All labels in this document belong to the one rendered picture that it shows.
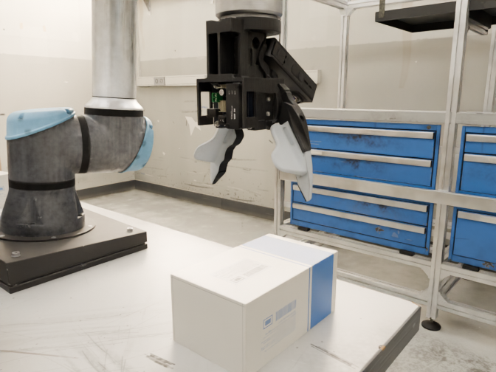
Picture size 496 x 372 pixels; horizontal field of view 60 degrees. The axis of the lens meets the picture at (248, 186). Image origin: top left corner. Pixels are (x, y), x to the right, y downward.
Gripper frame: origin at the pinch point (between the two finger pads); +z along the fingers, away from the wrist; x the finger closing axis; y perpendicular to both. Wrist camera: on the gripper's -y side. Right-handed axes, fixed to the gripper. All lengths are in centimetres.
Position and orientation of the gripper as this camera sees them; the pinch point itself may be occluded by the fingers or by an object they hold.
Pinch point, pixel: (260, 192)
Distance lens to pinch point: 53.6
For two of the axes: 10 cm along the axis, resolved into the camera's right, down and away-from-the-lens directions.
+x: 7.7, 1.4, -6.2
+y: -6.4, 1.7, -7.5
